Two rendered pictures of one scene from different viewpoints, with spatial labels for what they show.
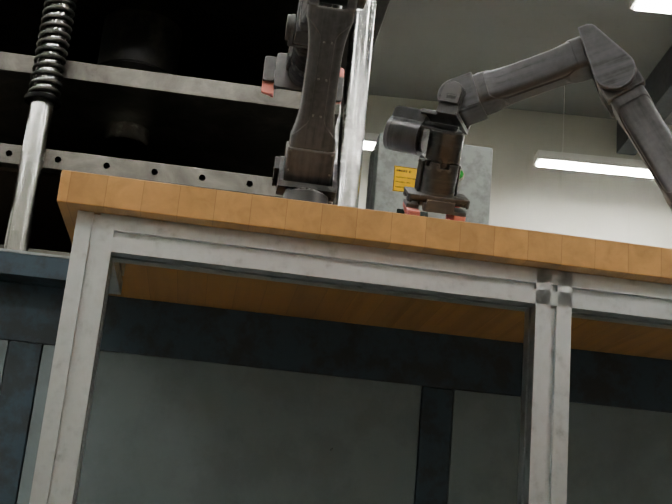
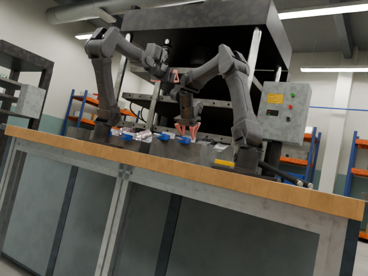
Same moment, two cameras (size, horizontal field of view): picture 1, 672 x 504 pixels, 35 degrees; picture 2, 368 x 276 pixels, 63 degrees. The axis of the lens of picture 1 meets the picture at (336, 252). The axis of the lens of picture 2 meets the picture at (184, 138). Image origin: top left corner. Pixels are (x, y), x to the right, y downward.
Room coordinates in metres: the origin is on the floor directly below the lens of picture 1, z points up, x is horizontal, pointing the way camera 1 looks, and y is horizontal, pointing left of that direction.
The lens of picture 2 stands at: (0.64, -0.91, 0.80)
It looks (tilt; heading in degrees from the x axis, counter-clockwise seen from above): 5 degrees up; 36
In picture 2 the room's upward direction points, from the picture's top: 12 degrees clockwise
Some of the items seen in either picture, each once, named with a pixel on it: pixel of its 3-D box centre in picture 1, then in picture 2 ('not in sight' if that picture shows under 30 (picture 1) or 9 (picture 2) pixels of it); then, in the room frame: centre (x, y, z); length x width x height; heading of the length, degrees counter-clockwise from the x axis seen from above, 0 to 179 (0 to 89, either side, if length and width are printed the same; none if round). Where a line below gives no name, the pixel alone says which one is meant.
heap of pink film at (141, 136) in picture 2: not in sight; (137, 133); (1.82, 0.26, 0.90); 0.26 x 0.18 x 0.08; 23
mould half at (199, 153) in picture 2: not in sight; (199, 151); (1.94, -0.08, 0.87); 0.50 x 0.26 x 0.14; 6
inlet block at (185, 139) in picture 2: not in sight; (183, 140); (1.67, -0.15, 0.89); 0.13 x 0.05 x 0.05; 6
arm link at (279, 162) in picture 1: (304, 178); (106, 119); (1.41, 0.05, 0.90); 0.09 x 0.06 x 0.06; 96
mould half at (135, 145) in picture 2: not in sight; (134, 141); (1.82, 0.27, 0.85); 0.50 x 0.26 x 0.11; 23
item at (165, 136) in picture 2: not in sight; (162, 136); (1.66, -0.05, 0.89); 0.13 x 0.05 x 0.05; 6
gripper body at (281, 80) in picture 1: (306, 68); (158, 72); (1.68, 0.08, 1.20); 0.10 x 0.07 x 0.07; 96
